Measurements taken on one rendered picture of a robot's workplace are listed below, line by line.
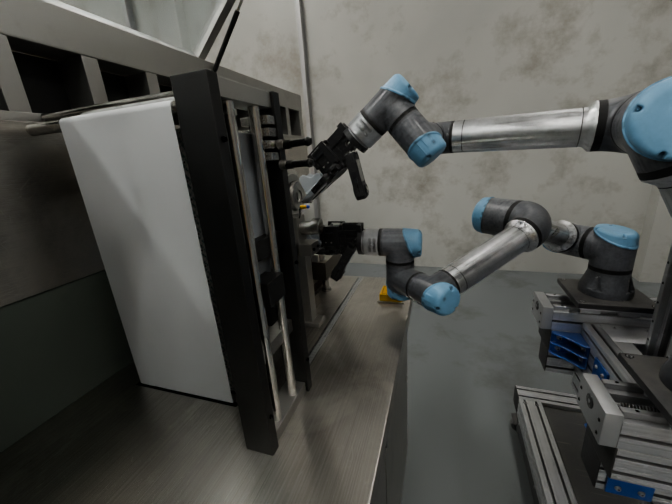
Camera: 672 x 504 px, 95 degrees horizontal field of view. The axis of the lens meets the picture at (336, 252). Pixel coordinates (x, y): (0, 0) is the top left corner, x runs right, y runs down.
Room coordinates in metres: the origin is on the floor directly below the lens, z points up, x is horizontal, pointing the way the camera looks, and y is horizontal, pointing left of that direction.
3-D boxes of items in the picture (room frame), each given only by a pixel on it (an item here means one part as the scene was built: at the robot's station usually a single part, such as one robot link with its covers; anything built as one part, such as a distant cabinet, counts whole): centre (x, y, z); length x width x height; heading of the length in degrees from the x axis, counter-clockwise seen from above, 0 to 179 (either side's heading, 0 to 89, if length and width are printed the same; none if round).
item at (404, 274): (0.77, -0.18, 1.01); 0.11 x 0.08 x 0.11; 24
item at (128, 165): (0.56, 0.36, 1.17); 0.34 x 0.05 x 0.54; 71
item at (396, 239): (0.79, -0.17, 1.11); 0.11 x 0.08 x 0.09; 71
